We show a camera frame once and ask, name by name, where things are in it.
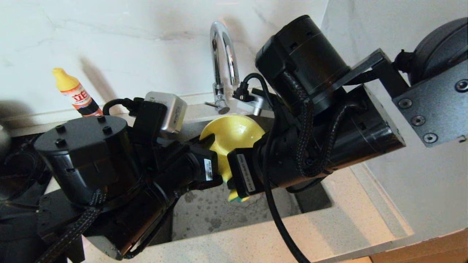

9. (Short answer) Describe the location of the yellow plastic bowl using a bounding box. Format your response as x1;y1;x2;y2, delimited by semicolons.
199;114;266;183

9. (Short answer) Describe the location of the yellow fish-shaped sponge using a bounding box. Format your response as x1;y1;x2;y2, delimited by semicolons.
227;177;251;203

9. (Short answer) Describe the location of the orange yellow dish soap bottle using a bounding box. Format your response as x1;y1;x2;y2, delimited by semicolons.
51;67;104;117

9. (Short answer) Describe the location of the stainless steel sink basin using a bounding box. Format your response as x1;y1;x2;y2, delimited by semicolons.
148;110;334;246

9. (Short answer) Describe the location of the black braided right arm sleeve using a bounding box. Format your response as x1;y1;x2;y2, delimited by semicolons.
283;71;366;179

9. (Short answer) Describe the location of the black braided arm sleeve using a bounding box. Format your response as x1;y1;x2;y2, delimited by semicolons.
283;71;366;179
35;189;107;263

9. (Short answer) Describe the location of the black braided left arm sleeve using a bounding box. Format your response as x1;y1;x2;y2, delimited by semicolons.
35;189;107;263

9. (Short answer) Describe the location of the chrome gooseneck faucet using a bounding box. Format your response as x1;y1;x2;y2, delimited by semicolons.
203;20;241;115

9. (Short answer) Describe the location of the black induction cooktop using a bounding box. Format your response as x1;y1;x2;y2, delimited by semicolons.
0;129;52;205

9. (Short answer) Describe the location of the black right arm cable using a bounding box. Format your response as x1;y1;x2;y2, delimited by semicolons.
241;72;311;263

